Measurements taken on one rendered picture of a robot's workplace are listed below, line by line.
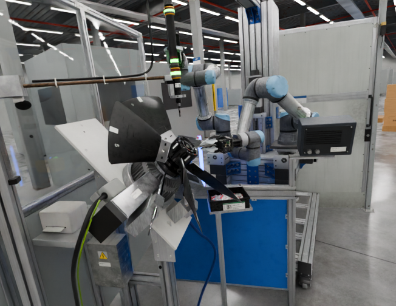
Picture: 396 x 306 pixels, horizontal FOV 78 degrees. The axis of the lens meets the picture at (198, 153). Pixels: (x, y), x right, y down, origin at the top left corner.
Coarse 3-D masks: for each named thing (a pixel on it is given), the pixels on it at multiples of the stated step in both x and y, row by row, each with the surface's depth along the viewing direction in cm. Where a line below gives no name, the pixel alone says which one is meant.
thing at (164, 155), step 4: (164, 140) 99; (160, 144) 98; (164, 144) 100; (168, 144) 101; (160, 148) 98; (164, 148) 100; (168, 148) 102; (160, 152) 99; (164, 152) 100; (168, 152) 102; (160, 156) 99; (164, 156) 100; (156, 160) 97; (160, 160) 99; (164, 160) 101
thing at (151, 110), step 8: (144, 96) 119; (152, 96) 121; (128, 104) 112; (136, 104) 113; (144, 104) 115; (152, 104) 117; (160, 104) 119; (136, 112) 111; (144, 112) 112; (152, 112) 114; (160, 112) 115; (144, 120) 111; (152, 120) 111; (160, 120) 112; (168, 120) 114; (160, 128) 111; (168, 128) 111
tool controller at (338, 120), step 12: (300, 120) 135; (312, 120) 132; (324, 120) 130; (336, 120) 128; (348, 120) 126; (300, 132) 134; (312, 132) 129; (324, 132) 128; (336, 132) 127; (348, 132) 126; (300, 144) 135; (312, 144) 133; (324, 144) 131; (336, 144) 130; (348, 144) 129
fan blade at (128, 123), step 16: (112, 112) 82; (128, 112) 87; (128, 128) 85; (144, 128) 91; (112, 144) 79; (128, 144) 85; (144, 144) 91; (112, 160) 79; (128, 160) 85; (144, 160) 92
